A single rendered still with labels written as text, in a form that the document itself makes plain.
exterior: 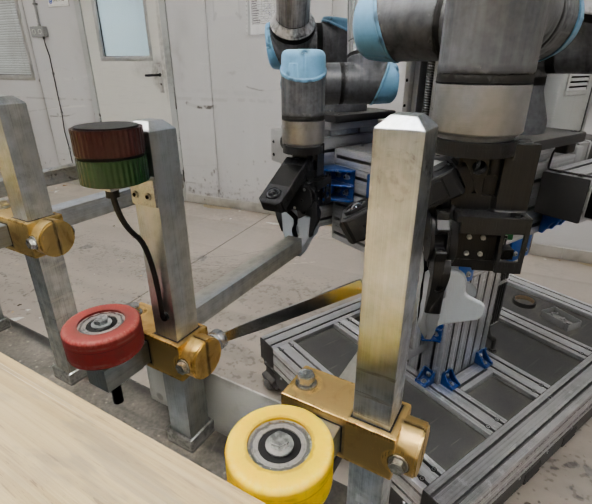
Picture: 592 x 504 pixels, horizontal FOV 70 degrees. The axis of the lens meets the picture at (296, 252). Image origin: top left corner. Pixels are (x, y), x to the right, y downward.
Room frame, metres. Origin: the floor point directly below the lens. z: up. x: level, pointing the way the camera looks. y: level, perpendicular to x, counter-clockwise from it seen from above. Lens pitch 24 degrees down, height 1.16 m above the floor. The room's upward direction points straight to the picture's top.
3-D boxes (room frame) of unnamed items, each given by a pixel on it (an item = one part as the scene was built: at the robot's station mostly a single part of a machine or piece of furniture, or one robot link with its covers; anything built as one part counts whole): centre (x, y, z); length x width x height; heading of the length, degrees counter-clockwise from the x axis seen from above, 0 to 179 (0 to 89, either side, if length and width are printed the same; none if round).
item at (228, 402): (0.43, 0.10, 0.75); 0.26 x 0.01 x 0.10; 60
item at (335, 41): (1.28, -0.12, 1.21); 0.13 x 0.12 x 0.14; 92
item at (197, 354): (0.43, 0.16, 0.85); 0.13 x 0.06 x 0.05; 60
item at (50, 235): (0.56, 0.38, 0.95); 0.13 x 0.06 x 0.05; 60
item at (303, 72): (0.77, -0.01, 1.13); 0.09 x 0.08 x 0.11; 2
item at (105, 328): (0.38, 0.21, 0.85); 0.08 x 0.08 x 0.11
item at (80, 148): (0.38, 0.17, 1.10); 0.06 x 0.06 x 0.02
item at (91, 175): (0.38, 0.17, 1.07); 0.06 x 0.06 x 0.02
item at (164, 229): (0.42, 0.14, 0.87); 0.03 x 0.03 x 0.48; 60
